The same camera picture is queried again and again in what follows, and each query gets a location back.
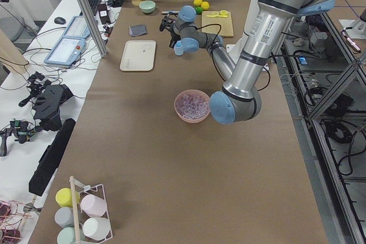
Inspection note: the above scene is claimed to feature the mint green bowl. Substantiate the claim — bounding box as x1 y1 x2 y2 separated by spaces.
139 0 156 14

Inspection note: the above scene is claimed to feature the black camera cable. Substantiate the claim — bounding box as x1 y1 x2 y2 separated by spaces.
197 23 224 53

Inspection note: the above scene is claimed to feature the black computer mouse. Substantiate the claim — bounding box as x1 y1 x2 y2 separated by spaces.
54 17 66 25

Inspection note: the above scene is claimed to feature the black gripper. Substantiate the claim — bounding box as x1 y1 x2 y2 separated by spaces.
159 14 181 48

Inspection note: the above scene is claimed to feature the pink bowl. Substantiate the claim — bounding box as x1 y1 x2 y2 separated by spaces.
174 90 210 123

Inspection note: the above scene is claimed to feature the steel muddler black tip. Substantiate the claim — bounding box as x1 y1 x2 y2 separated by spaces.
161 11 179 15

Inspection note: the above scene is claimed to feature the white cup rack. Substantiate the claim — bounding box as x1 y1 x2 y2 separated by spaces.
69 176 113 243

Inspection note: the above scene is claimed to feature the aluminium frame post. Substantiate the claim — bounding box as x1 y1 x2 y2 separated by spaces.
77 0 107 58

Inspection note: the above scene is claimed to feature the grey cup in rack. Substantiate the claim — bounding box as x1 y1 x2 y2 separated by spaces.
54 207 74 229

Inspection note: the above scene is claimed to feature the yellow plastic knife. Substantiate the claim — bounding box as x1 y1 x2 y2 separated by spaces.
206 14 221 18

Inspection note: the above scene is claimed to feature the clear ice cubes pile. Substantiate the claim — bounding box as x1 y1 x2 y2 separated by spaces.
174 93 210 119

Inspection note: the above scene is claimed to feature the cream rabbit tray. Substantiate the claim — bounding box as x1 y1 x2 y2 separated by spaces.
120 40 156 72

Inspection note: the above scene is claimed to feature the pink cup in rack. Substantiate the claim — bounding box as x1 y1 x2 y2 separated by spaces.
80 194 107 217

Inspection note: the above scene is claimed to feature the grey folded cloth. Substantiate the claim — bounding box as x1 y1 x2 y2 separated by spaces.
129 24 147 37

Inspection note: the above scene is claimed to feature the teach pendant tablet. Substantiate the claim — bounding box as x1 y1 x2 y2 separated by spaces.
44 37 86 66
63 15 90 38

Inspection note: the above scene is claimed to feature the green cup in rack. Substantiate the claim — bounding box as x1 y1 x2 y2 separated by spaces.
57 227 76 244

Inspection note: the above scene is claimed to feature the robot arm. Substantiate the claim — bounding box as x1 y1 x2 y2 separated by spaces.
160 0 335 124

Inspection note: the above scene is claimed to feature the light blue plastic cup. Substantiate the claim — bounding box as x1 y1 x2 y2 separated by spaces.
174 41 184 56

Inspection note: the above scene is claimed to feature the wooden cutting board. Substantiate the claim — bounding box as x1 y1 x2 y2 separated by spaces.
201 11 234 38

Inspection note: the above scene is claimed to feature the green lime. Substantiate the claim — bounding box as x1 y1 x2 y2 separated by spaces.
194 6 203 15

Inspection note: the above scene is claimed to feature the yellow cup in rack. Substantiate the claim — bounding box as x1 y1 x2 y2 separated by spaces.
55 187 73 207

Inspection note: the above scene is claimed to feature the yellow lemon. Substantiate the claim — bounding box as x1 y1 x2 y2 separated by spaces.
193 0 203 7
200 1 210 11

